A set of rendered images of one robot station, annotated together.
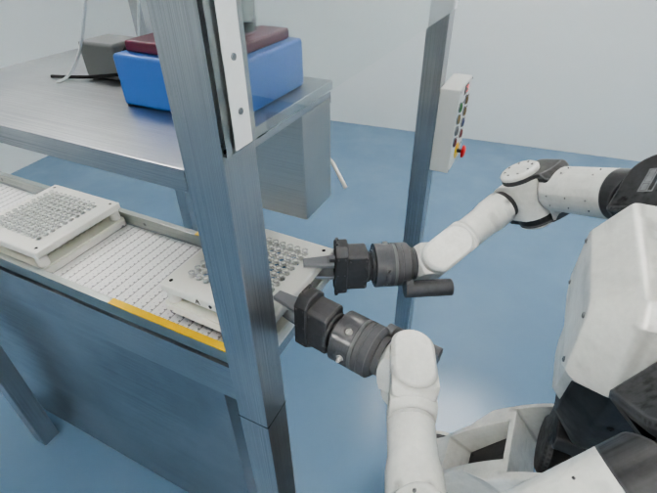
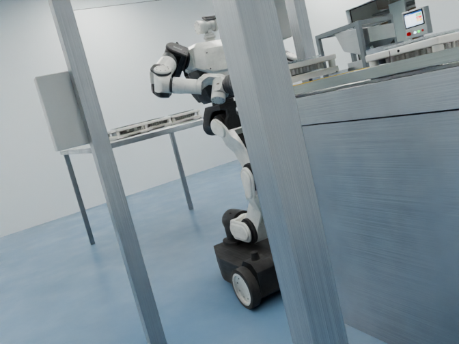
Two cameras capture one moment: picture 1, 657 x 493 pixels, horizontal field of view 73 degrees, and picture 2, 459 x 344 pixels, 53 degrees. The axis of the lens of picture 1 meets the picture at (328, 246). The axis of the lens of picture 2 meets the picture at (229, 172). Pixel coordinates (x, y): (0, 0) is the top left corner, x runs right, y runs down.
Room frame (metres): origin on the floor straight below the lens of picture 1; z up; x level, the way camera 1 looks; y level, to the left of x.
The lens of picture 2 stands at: (2.37, 0.99, 0.98)
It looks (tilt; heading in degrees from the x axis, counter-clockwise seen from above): 9 degrees down; 217
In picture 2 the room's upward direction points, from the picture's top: 14 degrees counter-clockwise
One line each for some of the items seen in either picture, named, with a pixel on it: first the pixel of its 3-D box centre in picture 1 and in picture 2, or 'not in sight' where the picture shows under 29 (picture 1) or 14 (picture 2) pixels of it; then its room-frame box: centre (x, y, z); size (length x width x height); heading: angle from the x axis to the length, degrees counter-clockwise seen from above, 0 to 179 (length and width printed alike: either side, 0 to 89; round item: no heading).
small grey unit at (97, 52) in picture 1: (117, 57); not in sight; (0.84, 0.37, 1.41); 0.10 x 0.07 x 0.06; 63
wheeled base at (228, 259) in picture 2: not in sight; (259, 241); (0.40, -0.40, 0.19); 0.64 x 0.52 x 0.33; 63
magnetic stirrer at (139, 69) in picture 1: (216, 64); not in sight; (0.72, 0.17, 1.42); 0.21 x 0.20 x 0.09; 153
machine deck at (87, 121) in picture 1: (118, 100); not in sight; (0.76, 0.35, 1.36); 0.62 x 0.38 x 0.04; 63
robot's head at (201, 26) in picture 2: not in sight; (206, 28); (0.40, -0.41, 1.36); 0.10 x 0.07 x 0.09; 153
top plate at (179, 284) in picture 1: (250, 268); (292, 67); (0.68, 0.15, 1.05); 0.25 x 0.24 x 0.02; 152
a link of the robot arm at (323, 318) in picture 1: (331, 330); not in sight; (0.52, 0.00, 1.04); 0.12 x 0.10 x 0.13; 55
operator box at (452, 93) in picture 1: (451, 123); (70, 109); (1.35, -0.39, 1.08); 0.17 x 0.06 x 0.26; 153
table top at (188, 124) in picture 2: not in sight; (142, 134); (-0.22, -1.72, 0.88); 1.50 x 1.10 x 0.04; 63
